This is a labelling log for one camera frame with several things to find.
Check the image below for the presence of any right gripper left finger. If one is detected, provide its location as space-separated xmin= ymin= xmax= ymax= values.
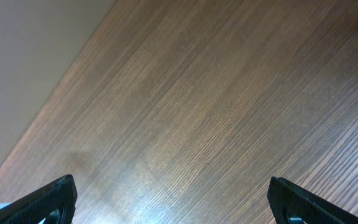
xmin=0 ymin=174 xmax=78 ymax=224

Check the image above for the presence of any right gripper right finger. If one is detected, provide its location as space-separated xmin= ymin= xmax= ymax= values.
xmin=267 ymin=177 xmax=358 ymax=224

